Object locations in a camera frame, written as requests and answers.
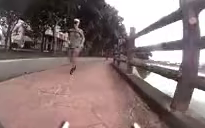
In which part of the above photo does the pale building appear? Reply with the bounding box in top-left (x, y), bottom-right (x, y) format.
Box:
top-left (10, 19), bottom-right (34, 49)
top-left (43, 25), bottom-right (71, 53)

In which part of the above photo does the red stone-pattern path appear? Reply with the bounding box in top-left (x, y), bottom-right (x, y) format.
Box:
top-left (0, 59), bottom-right (171, 128)

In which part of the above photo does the grey concrete kerb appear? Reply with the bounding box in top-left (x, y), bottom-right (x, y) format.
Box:
top-left (110, 61), bottom-right (205, 128)

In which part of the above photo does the robot's own part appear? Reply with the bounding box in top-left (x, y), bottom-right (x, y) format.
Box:
top-left (59, 120), bottom-right (71, 128)
top-left (131, 122), bottom-right (141, 128)

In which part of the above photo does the group of trees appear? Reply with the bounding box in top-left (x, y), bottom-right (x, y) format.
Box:
top-left (0, 0), bottom-right (128, 58)

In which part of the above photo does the low concrete wall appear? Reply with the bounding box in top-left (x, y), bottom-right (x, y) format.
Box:
top-left (0, 56), bottom-right (106, 84)

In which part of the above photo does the wooden post-and-rail fence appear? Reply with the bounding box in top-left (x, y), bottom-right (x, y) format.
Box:
top-left (111, 0), bottom-right (205, 113)

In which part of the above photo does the river water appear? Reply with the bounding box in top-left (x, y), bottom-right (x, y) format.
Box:
top-left (136, 49), bottom-right (205, 124)

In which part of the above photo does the person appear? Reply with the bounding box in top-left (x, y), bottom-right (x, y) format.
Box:
top-left (66, 18), bottom-right (86, 76)

